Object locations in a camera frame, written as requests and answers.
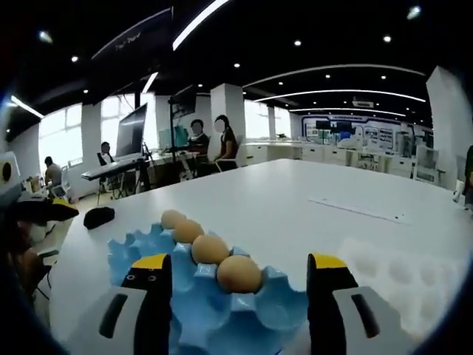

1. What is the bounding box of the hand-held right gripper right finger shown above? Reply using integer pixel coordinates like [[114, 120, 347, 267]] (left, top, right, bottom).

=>
[[306, 252, 418, 355]]

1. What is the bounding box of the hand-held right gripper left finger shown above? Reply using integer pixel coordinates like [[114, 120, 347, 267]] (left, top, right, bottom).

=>
[[75, 253, 174, 355]]

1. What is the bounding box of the white foam egg tray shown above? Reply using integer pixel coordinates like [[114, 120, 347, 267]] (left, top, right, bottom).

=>
[[338, 236, 465, 334]]

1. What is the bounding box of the blue egg tray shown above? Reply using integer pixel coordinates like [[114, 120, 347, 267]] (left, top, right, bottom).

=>
[[106, 221, 311, 355]]

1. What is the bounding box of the black computer mouse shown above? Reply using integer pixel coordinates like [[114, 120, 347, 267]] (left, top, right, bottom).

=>
[[83, 206, 116, 231]]

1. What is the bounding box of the grey desk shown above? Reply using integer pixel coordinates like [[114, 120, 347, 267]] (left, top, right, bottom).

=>
[[81, 155, 149, 182]]

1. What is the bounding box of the white power strip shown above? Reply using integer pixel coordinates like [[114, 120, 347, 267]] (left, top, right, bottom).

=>
[[308, 195, 413, 226]]

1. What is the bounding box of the white table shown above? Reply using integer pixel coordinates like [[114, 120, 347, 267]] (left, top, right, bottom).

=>
[[47, 158, 472, 355]]

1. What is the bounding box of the large dark monitor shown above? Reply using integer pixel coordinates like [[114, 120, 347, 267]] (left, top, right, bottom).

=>
[[115, 102, 149, 158]]

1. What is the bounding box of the row of white cabinets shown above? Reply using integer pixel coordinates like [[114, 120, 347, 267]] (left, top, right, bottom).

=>
[[243, 140, 417, 177]]

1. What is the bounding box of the black monitor on pole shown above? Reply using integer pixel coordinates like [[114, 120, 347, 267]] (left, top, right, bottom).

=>
[[168, 85, 197, 175]]

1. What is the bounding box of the hanging black display panel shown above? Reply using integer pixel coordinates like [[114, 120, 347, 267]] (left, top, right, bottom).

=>
[[88, 7, 174, 104]]

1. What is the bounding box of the blue framed display wall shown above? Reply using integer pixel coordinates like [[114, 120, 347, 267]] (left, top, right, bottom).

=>
[[301, 114, 433, 149]]

